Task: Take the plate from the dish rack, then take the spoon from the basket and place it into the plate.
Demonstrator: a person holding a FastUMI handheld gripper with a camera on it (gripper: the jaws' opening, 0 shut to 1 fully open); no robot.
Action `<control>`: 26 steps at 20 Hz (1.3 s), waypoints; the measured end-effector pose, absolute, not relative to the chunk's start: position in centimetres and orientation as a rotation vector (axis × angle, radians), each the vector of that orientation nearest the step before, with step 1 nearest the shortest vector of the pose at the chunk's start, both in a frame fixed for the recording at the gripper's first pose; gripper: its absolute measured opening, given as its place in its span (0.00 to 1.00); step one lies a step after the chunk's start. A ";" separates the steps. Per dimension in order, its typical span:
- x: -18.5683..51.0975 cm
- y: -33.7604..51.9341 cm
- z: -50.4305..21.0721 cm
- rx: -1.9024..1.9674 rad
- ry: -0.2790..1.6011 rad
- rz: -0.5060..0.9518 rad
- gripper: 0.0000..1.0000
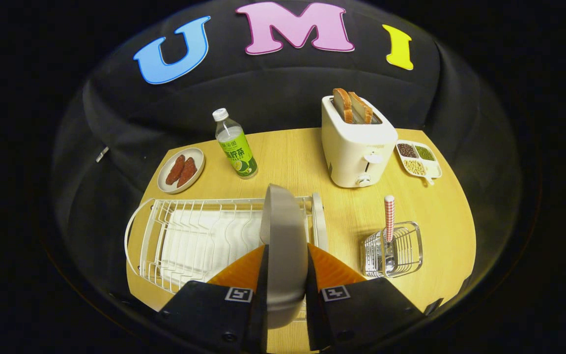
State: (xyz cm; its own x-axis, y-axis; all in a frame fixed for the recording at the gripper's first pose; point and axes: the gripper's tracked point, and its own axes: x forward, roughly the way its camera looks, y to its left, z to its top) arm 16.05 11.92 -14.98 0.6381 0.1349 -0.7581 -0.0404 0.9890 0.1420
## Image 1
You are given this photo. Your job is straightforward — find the white wire dish rack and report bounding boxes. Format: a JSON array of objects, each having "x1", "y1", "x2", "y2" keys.
[{"x1": 125, "y1": 193, "x2": 329, "y2": 323}]

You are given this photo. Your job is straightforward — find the white toaster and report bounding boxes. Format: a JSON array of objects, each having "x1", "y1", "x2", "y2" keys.
[{"x1": 321, "y1": 95, "x2": 399, "y2": 188}]

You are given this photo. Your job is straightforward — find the red checked handle spoon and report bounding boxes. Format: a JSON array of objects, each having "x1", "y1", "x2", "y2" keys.
[{"x1": 380, "y1": 195, "x2": 397, "y2": 274}]

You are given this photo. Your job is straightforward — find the white drain tray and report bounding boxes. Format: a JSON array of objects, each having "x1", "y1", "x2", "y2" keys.
[{"x1": 160, "y1": 209, "x2": 264, "y2": 291}]

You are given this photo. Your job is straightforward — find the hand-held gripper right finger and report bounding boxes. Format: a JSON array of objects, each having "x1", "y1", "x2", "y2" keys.
[{"x1": 305, "y1": 243, "x2": 425, "y2": 354}]

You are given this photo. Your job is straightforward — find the pile of soybeans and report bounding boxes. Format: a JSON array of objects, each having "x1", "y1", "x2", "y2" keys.
[{"x1": 403, "y1": 159, "x2": 426, "y2": 177}]

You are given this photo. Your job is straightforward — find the red-brown sausage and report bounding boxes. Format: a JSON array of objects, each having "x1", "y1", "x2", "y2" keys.
[
  {"x1": 166, "y1": 155, "x2": 186, "y2": 185},
  {"x1": 177, "y1": 157, "x2": 198, "y2": 188}
]

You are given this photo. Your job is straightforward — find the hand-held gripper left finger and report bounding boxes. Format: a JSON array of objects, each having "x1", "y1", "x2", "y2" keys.
[{"x1": 157, "y1": 244, "x2": 270, "y2": 354}]

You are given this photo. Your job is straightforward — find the metal wire basket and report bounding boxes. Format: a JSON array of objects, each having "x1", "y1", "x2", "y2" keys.
[{"x1": 360, "y1": 221, "x2": 424, "y2": 279}]

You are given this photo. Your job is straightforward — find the grey plate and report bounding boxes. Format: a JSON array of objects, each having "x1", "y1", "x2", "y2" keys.
[{"x1": 259, "y1": 184, "x2": 309, "y2": 329}]

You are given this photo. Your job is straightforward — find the small beige saucer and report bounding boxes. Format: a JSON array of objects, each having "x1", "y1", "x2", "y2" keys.
[{"x1": 157, "y1": 147, "x2": 205, "y2": 194}]

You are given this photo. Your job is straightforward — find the green label drink bottle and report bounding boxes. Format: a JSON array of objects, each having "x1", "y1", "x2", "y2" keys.
[{"x1": 212, "y1": 108, "x2": 259, "y2": 179}]

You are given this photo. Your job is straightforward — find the white divided dish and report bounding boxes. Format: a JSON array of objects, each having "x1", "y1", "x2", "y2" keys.
[{"x1": 394, "y1": 140, "x2": 443, "y2": 186}]

